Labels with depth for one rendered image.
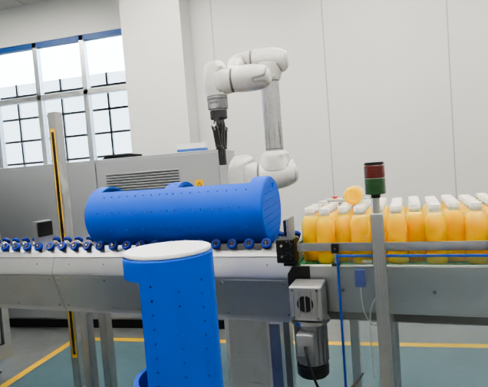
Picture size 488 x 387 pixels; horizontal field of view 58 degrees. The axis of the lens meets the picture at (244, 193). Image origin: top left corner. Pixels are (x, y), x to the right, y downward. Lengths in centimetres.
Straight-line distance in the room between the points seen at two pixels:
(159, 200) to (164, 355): 79
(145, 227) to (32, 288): 77
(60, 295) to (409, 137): 345
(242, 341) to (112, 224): 98
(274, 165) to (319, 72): 241
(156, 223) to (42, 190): 235
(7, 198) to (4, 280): 189
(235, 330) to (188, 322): 119
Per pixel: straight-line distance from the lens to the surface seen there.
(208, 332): 141
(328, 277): 164
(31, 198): 427
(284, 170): 237
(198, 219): 185
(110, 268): 214
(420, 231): 165
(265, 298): 185
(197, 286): 134
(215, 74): 193
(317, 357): 161
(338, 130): 458
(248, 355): 256
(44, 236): 253
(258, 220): 175
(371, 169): 140
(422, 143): 462
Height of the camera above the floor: 126
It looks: 3 degrees down
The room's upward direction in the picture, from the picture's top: 4 degrees counter-clockwise
